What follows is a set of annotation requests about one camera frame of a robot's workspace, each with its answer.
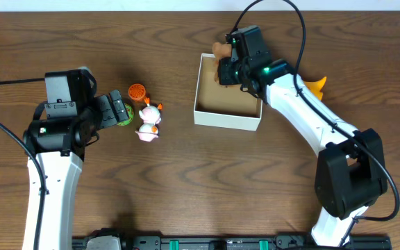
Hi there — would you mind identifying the green number ball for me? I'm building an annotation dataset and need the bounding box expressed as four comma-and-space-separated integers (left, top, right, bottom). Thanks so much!
117, 103, 134, 126

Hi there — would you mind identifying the brown plush animal toy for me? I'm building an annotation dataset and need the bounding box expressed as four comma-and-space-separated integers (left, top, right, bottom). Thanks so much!
212, 42, 232, 83

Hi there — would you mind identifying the orange ribbed round toy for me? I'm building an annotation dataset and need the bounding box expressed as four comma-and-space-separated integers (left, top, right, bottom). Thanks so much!
128, 83, 147, 102

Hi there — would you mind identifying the white cardboard box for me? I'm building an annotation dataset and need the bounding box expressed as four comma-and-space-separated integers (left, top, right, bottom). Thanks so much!
193, 53, 263, 131

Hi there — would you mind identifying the white pink duck figurine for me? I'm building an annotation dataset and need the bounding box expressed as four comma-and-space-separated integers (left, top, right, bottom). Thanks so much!
136, 97, 163, 142

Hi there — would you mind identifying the yellow rubber duck toy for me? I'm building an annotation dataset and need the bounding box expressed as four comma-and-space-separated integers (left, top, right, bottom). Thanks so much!
304, 76, 327, 101

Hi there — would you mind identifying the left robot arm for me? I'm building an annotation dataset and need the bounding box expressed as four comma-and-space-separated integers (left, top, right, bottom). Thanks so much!
22, 90, 128, 249

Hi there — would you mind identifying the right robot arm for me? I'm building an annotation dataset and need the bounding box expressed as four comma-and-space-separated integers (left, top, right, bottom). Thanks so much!
212, 42, 389, 247

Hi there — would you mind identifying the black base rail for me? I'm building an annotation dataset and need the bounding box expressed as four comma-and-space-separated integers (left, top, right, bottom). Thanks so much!
71, 228, 394, 250

